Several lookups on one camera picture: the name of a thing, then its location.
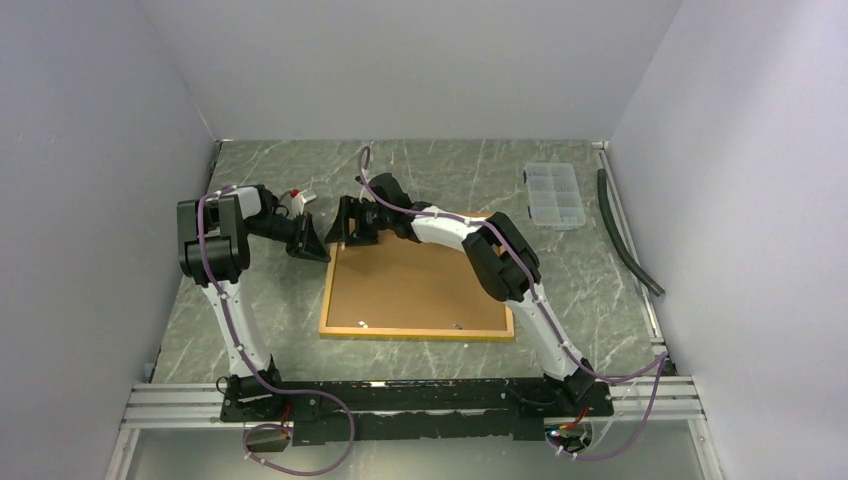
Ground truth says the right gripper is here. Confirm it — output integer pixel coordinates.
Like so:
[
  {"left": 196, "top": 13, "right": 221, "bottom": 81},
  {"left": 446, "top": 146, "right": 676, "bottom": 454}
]
[{"left": 324, "top": 196, "right": 392, "bottom": 248}]

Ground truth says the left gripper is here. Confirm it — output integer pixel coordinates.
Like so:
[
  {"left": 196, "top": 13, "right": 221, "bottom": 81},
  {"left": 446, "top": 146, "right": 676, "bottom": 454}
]
[{"left": 247, "top": 211, "right": 332, "bottom": 263}]

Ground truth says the brown backing board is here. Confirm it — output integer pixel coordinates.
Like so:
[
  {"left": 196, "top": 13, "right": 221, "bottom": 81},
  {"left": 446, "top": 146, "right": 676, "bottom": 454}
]
[{"left": 326, "top": 221, "right": 508, "bottom": 331}]

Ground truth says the yellow picture frame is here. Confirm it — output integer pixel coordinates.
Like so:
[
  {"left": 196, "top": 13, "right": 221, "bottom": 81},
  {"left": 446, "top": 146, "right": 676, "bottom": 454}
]
[{"left": 318, "top": 211, "right": 516, "bottom": 343}]

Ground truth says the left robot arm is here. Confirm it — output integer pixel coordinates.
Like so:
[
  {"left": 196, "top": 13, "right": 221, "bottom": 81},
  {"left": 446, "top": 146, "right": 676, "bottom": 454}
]
[{"left": 176, "top": 184, "right": 330, "bottom": 420}]

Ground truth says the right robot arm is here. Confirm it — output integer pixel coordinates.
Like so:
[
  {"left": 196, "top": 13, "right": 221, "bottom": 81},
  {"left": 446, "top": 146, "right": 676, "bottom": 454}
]
[{"left": 325, "top": 173, "right": 595, "bottom": 415}]

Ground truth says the clear plastic organizer box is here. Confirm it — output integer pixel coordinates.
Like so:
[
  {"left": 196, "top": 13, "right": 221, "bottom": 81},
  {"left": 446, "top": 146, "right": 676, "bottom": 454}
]
[{"left": 523, "top": 162, "right": 586, "bottom": 231}]

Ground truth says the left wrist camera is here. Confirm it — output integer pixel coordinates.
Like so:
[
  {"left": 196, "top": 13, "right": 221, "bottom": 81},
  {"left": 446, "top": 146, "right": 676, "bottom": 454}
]
[{"left": 279, "top": 189, "right": 317, "bottom": 217}]

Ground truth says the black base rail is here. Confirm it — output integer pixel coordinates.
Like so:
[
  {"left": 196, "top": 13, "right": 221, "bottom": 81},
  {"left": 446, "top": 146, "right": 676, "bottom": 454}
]
[{"left": 220, "top": 377, "right": 614, "bottom": 446}]

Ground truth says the black hose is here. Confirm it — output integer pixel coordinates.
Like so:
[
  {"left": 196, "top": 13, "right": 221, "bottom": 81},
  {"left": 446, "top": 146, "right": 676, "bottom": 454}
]
[{"left": 596, "top": 167, "right": 666, "bottom": 297}]

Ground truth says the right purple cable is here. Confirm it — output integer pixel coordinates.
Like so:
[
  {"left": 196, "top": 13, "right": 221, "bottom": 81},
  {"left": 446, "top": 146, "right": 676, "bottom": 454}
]
[{"left": 357, "top": 145, "right": 670, "bottom": 463}]

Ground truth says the aluminium extrusion frame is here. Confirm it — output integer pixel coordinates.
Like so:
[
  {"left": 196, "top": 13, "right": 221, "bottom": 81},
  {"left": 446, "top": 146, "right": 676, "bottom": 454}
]
[{"left": 107, "top": 376, "right": 724, "bottom": 479}]

